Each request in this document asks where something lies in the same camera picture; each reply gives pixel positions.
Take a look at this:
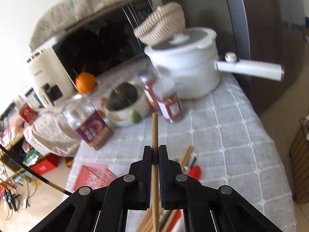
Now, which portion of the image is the floral beige tablecloth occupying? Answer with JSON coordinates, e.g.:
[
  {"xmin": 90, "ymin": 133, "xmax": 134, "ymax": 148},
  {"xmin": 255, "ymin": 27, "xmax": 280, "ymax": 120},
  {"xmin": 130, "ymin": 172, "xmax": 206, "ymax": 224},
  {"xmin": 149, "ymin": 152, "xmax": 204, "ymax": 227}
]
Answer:
[{"xmin": 23, "ymin": 55, "xmax": 155, "ymax": 157}]

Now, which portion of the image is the rear red spice jar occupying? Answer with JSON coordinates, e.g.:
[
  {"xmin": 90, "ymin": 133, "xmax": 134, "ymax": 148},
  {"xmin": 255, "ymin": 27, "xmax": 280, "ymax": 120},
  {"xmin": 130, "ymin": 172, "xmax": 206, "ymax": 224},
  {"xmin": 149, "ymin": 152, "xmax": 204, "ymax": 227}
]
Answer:
[{"xmin": 138, "ymin": 70, "xmax": 162, "ymax": 115}]

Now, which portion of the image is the white electric cooking pot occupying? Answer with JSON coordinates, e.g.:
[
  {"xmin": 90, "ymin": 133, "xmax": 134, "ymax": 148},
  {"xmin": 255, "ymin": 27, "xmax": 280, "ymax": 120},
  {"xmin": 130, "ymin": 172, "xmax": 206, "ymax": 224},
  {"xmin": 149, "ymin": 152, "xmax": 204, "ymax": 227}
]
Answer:
[{"xmin": 144, "ymin": 27, "xmax": 284, "ymax": 100}]

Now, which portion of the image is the cream air fryer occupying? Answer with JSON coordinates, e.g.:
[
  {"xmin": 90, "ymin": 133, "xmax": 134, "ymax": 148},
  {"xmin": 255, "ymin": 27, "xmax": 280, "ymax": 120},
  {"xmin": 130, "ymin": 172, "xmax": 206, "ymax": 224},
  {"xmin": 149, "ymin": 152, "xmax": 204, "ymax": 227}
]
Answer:
[{"xmin": 27, "ymin": 48, "xmax": 76, "ymax": 108}]

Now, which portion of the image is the front red label jar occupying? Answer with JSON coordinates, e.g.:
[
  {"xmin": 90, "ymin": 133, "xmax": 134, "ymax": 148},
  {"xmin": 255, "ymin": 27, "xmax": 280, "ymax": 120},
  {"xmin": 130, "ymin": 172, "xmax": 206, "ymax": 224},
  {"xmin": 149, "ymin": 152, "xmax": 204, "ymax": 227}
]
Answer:
[{"xmin": 152, "ymin": 78, "xmax": 184, "ymax": 123}]

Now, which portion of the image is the pink perforated utensil basket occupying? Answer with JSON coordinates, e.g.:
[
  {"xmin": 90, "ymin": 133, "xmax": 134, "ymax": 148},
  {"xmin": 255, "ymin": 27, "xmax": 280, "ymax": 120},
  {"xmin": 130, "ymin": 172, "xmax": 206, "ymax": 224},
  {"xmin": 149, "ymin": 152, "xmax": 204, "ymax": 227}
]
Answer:
[{"xmin": 72, "ymin": 163, "xmax": 117, "ymax": 191}]

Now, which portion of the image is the red cardboard box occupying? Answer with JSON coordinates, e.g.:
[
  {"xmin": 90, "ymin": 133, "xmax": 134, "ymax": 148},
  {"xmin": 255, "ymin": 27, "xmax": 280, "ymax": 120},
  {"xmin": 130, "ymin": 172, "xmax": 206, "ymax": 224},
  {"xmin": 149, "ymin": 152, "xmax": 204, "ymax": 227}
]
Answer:
[{"xmin": 30, "ymin": 154, "xmax": 60, "ymax": 175}]

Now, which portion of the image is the grey checked tablecloth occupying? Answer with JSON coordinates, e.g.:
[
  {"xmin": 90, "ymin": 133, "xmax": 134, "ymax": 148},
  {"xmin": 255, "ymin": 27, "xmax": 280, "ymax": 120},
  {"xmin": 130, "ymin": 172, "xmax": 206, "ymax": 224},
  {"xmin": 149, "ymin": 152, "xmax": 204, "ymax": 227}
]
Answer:
[{"xmin": 66, "ymin": 74, "xmax": 296, "ymax": 231}]

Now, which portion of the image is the large purple label jar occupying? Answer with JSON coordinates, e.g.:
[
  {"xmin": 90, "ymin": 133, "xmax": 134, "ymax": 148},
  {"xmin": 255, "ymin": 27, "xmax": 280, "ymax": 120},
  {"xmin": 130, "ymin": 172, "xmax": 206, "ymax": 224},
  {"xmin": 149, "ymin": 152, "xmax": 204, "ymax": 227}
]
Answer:
[{"xmin": 62, "ymin": 98, "xmax": 113, "ymax": 150}]

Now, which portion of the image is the red plastic spoon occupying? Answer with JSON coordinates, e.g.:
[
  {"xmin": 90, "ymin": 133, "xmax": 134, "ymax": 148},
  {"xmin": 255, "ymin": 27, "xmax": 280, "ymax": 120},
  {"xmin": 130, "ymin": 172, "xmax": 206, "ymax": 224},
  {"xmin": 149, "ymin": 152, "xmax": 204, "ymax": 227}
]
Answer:
[{"xmin": 162, "ymin": 165, "xmax": 201, "ymax": 231}]

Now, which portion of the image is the small red label jar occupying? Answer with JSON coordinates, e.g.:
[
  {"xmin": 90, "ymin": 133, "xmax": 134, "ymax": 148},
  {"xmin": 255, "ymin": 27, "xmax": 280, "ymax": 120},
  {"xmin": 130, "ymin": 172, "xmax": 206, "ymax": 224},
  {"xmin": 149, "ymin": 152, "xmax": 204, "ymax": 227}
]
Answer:
[{"xmin": 16, "ymin": 100, "xmax": 38, "ymax": 125}]

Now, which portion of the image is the brown wooden chopstick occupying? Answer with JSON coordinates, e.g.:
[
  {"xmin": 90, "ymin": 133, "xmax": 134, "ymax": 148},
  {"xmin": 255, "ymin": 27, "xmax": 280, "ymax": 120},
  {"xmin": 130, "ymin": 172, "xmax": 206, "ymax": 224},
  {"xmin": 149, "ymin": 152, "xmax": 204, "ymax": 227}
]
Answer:
[{"xmin": 151, "ymin": 113, "xmax": 160, "ymax": 232}]

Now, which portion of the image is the woven rope basket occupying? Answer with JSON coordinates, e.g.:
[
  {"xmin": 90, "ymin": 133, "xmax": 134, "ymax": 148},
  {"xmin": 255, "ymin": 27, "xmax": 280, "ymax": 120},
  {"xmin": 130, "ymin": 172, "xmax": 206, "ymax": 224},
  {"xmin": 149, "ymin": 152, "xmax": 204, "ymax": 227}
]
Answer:
[{"xmin": 134, "ymin": 2, "xmax": 185, "ymax": 47}]

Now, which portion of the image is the orange tangerine fruit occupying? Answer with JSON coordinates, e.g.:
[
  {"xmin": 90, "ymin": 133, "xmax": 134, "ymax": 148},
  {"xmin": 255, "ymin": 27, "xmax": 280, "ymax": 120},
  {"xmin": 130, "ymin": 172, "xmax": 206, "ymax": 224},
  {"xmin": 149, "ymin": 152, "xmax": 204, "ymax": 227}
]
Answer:
[{"xmin": 74, "ymin": 71, "xmax": 98, "ymax": 94}]

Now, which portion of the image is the black wire rack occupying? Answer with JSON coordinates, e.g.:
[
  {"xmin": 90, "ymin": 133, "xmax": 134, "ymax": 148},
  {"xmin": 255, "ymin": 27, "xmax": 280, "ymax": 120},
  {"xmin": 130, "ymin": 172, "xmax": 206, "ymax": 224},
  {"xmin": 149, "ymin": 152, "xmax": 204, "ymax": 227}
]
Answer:
[{"xmin": 290, "ymin": 116, "xmax": 309, "ymax": 204}]

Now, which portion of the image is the floral cloth cover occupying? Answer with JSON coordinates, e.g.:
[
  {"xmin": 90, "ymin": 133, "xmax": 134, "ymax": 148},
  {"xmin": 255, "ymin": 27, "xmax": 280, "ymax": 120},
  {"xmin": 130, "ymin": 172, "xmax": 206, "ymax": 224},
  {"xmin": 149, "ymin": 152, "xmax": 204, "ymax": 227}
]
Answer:
[{"xmin": 29, "ymin": 0, "xmax": 168, "ymax": 53}]

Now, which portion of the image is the dark green pumpkin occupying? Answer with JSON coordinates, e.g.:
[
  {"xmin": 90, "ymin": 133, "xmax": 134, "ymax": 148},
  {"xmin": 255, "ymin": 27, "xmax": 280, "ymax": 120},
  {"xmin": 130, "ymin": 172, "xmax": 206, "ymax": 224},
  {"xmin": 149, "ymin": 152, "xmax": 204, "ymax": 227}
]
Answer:
[{"xmin": 106, "ymin": 82, "xmax": 139, "ymax": 111}]

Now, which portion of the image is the grey refrigerator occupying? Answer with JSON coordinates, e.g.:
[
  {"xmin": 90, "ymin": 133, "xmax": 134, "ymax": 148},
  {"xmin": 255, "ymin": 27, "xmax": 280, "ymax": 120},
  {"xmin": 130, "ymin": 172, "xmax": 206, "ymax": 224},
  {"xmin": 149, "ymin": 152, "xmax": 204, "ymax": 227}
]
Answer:
[{"xmin": 162, "ymin": 0, "xmax": 306, "ymax": 114}]

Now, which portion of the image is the black chopstick gold tip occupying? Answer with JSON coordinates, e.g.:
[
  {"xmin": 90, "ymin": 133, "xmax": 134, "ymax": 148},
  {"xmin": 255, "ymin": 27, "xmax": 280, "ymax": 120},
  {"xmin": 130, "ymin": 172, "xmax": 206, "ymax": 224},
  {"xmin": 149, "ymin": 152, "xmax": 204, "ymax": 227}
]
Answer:
[{"xmin": 1, "ymin": 146, "xmax": 72, "ymax": 196}]

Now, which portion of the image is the black microwave oven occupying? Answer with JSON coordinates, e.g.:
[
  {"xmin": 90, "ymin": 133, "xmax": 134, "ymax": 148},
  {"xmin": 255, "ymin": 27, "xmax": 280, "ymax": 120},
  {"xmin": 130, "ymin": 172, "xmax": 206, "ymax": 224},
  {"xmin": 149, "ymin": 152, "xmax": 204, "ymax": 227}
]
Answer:
[{"xmin": 51, "ymin": 0, "xmax": 153, "ymax": 81}]

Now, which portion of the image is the white bowl green handle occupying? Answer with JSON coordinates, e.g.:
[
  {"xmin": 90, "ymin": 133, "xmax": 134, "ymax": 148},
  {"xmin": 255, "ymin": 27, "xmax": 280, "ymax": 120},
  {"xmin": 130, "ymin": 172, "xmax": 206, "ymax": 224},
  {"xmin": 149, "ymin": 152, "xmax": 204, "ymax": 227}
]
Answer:
[{"xmin": 103, "ymin": 80, "xmax": 151, "ymax": 127}]

